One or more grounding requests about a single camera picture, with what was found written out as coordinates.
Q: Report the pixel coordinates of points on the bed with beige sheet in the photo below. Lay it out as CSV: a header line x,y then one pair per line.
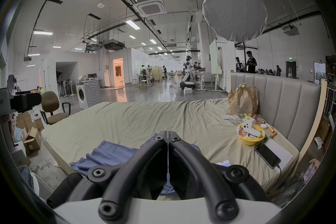
x,y
157,119

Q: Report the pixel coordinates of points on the blue garment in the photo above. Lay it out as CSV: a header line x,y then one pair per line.
x,y
110,153

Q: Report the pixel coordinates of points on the round white softbox lamp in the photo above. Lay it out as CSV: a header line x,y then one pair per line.
x,y
235,10

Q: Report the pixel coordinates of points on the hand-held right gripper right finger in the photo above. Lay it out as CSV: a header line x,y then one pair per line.
x,y
191,162

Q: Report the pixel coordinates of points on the orange snack bar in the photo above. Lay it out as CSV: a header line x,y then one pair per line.
x,y
271,131

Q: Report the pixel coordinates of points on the white washing machine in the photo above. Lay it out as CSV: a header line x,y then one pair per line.
x,y
88,94

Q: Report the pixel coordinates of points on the black phone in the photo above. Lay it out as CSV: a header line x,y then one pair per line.
x,y
268,156

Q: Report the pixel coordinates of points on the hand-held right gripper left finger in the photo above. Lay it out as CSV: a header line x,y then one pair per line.
x,y
147,162

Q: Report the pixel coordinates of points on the brown paper bag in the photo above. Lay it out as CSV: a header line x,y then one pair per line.
x,y
242,101

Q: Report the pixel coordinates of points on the pile of cartons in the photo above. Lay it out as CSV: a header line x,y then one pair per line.
x,y
30,136

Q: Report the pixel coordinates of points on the phone with pale screen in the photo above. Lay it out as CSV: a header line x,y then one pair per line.
x,y
224,163

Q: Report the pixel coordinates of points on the white humanoid robot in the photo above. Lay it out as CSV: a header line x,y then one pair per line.
x,y
187,73

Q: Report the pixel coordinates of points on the group of people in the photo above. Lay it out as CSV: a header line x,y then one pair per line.
x,y
270,71

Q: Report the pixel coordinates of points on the brown office chair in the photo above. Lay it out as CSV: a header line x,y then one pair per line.
x,y
50,103

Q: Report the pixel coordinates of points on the grey padded headboard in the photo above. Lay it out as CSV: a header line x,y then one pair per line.
x,y
286,102

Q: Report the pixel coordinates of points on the snack packets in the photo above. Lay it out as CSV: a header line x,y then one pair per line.
x,y
248,117

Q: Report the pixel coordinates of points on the white hand controller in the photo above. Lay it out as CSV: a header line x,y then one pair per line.
x,y
252,129

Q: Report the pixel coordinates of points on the white flat box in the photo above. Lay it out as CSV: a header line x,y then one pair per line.
x,y
284,153

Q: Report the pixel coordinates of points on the white desk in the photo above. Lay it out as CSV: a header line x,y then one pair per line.
x,y
208,78

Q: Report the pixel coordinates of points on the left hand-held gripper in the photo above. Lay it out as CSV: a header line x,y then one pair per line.
x,y
4,101

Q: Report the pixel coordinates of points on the yellow instant noodle bowl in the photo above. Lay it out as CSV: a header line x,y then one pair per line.
x,y
248,140

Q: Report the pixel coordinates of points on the row of standing fans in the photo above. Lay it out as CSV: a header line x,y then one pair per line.
x,y
65,87

